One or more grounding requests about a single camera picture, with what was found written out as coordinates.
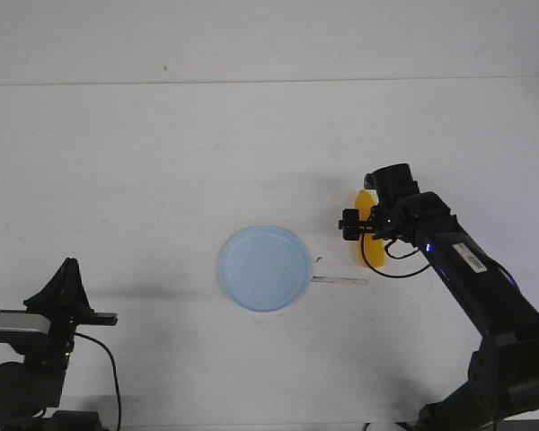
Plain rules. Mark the light blue round plate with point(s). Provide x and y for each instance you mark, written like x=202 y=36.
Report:
x=264 y=268

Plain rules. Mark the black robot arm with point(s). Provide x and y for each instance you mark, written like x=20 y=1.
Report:
x=190 y=355
x=30 y=397

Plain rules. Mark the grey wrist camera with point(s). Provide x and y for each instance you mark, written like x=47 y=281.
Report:
x=22 y=326

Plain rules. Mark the clear tape strip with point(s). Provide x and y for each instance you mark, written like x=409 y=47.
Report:
x=340 y=281

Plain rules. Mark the yellow corn cob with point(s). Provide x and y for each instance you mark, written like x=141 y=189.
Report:
x=368 y=249

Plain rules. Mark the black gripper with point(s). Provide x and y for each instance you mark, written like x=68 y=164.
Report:
x=52 y=352
x=391 y=184

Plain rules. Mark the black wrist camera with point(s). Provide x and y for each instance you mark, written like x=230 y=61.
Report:
x=350 y=225

